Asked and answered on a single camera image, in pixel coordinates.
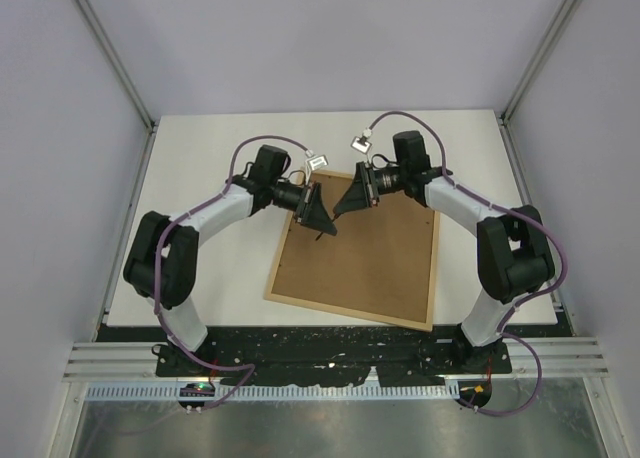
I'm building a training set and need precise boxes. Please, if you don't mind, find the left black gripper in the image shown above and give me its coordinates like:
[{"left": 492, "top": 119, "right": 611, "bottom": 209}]
[{"left": 269, "top": 179, "right": 336, "bottom": 234}]

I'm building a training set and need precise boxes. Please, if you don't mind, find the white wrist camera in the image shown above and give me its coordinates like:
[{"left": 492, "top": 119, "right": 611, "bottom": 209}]
[
  {"left": 350, "top": 135, "right": 372, "bottom": 163},
  {"left": 304, "top": 154, "right": 328, "bottom": 180}
]

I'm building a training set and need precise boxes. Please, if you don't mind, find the wooden picture frame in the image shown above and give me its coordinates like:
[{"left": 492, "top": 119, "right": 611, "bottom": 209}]
[{"left": 265, "top": 192, "right": 440, "bottom": 331}]

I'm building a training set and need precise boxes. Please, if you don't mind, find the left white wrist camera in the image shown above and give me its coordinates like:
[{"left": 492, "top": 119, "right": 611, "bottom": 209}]
[{"left": 304, "top": 154, "right": 328, "bottom": 180}]

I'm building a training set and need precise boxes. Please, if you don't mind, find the aluminium front rail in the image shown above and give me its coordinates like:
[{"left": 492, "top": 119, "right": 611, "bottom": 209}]
[{"left": 63, "top": 337, "right": 608, "bottom": 383}]

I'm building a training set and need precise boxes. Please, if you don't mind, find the left aluminium frame post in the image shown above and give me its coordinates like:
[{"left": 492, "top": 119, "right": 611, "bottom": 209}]
[{"left": 71, "top": 0, "right": 156, "bottom": 132}]

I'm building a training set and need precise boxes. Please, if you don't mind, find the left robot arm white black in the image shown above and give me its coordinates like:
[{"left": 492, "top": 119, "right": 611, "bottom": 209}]
[{"left": 123, "top": 145, "right": 337, "bottom": 376}]

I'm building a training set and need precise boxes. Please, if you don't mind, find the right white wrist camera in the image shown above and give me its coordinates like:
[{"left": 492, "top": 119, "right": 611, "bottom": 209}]
[{"left": 350, "top": 135, "right": 372, "bottom": 163}]

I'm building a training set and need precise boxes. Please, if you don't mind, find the aluminium frame post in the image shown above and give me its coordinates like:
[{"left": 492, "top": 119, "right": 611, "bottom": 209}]
[
  {"left": 71, "top": 0, "right": 156, "bottom": 132},
  {"left": 499, "top": 0, "right": 583, "bottom": 127}
]

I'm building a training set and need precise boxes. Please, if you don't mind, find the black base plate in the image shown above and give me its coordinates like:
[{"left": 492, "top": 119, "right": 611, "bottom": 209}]
[{"left": 151, "top": 326, "right": 512, "bottom": 388}]

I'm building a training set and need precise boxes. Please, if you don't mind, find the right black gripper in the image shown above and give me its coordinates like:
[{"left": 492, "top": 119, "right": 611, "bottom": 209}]
[{"left": 334, "top": 162, "right": 407, "bottom": 216}]

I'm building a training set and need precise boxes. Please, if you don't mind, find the slotted grey cable duct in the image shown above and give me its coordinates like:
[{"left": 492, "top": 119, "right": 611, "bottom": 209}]
[{"left": 85, "top": 381, "right": 459, "bottom": 402}]

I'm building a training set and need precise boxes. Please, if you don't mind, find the right aluminium frame post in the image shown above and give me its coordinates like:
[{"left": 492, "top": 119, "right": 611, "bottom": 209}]
[{"left": 499, "top": 0, "right": 583, "bottom": 127}]

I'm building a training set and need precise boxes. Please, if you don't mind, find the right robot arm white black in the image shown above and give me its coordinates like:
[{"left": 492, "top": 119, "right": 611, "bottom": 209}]
[{"left": 333, "top": 131, "right": 555, "bottom": 372}]

